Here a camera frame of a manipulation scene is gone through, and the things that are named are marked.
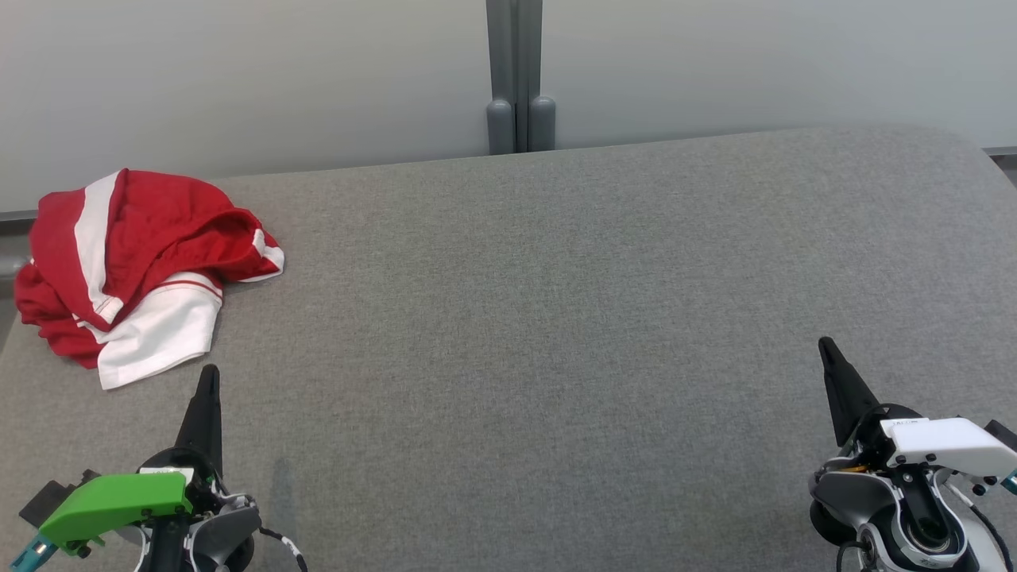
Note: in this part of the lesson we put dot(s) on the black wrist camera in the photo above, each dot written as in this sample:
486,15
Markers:
48,496
1003,435

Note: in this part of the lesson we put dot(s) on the grey partition post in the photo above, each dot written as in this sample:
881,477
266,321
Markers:
502,63

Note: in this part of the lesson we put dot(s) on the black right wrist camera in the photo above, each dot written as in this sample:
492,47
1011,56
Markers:
1003,435

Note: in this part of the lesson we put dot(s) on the red white-sleeved shirt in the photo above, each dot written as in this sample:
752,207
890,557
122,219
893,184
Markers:
143,230

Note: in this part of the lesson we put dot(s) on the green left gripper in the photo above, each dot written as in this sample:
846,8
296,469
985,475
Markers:
119,496

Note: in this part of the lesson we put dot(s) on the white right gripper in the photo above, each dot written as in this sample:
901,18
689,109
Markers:
945,443

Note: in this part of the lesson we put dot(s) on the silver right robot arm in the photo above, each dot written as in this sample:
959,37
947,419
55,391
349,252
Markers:
858,496

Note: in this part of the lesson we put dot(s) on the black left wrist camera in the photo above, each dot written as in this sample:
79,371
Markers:
48,496

